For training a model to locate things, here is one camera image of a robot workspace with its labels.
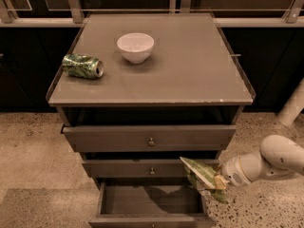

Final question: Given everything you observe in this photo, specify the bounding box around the grey top drawer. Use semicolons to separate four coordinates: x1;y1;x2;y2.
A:
63;125;236;152

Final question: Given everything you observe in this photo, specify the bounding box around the white ceramic bowl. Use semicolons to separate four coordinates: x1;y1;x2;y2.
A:
117;32;154;64

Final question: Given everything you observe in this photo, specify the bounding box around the crushed green soda can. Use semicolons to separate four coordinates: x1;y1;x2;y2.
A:
62;54;104;79

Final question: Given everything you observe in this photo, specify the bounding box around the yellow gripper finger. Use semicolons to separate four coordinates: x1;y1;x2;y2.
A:
214;175;229;190

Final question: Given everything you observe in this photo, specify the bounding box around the green jalapeno chip bag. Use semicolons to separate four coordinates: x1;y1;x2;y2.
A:
180;157;228;204

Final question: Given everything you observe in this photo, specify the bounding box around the grey drawer cabinet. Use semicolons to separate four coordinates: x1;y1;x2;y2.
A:
46;12;257;228

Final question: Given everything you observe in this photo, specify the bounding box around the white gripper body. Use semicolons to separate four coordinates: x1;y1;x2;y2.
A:
221;156;251;187

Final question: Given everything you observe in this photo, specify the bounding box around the metal railing frame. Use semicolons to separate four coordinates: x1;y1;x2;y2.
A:
1;0;303;24

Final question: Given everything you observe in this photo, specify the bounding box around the grey bottom drawer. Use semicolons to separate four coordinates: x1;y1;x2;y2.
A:
88;181;215;228

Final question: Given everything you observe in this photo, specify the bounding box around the grey drawer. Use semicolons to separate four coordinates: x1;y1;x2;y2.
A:
63;125;236;152
83;160;186;178
88;181;215;228

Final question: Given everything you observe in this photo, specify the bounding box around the grey middle drawer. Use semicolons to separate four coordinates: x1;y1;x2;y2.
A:
83;160;186;178

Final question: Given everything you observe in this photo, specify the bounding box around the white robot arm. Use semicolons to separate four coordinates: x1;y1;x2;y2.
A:
219;79;304;187

